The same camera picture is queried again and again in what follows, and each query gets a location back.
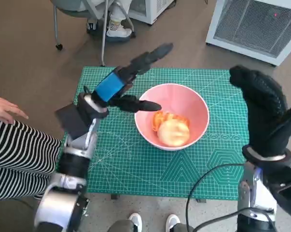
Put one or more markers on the large white mesh cabinet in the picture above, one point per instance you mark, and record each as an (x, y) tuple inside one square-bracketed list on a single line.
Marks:
[(251, 24)]

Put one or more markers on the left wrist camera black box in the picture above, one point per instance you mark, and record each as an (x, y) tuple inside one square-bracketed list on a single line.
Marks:
[(73, 120)]

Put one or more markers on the round toy bread bun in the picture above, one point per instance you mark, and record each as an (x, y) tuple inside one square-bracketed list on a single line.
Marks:
[(174, 134)]

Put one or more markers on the left robot hand blue tape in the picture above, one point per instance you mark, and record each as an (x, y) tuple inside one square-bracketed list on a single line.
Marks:
[(111, 87)]

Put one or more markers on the person's hand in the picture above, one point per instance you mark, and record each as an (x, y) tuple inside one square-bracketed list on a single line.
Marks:
[(3, 108)]

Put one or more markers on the toy bread loaf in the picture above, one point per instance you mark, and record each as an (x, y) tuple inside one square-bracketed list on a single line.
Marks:
[(159, 118)]

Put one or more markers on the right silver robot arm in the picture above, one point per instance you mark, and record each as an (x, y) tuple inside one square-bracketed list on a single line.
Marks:
[(251, 193)]

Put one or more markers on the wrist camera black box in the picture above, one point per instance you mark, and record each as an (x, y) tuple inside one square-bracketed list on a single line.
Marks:
[(73, 120), (287, 193)]

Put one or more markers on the grey office chair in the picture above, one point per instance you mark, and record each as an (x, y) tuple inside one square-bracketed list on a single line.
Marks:
[(68, 7)]

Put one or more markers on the right robot hand black glove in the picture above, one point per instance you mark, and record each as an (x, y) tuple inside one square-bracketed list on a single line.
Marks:
[(266, 116)]

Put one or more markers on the person beside table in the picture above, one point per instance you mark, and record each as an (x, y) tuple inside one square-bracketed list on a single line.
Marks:
[(19, 157)]

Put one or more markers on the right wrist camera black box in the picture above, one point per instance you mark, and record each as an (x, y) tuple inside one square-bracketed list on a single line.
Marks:
[(287, 193)]

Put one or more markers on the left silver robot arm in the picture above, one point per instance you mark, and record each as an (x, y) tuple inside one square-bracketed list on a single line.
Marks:
[(75, 164)]

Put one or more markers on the black table clamp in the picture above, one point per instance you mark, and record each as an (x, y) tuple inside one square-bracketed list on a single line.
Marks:
[(201, 200), (114, 196)]

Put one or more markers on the small white mesh cabinet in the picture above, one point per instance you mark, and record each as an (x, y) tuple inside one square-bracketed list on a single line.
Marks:
[(145, 10)]

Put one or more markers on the pink bowl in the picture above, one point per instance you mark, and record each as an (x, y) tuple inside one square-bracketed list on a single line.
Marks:
[(179, 96)]

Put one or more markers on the grey leg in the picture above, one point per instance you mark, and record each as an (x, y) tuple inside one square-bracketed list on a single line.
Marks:
[(182, 228), (121, 226)]

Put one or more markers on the white sneaker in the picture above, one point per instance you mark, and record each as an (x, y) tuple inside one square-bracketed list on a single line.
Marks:
[(173, 221), (136, 221)]

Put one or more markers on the green cutting mat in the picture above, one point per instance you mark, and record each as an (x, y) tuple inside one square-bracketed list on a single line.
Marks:
[(126, 164)]

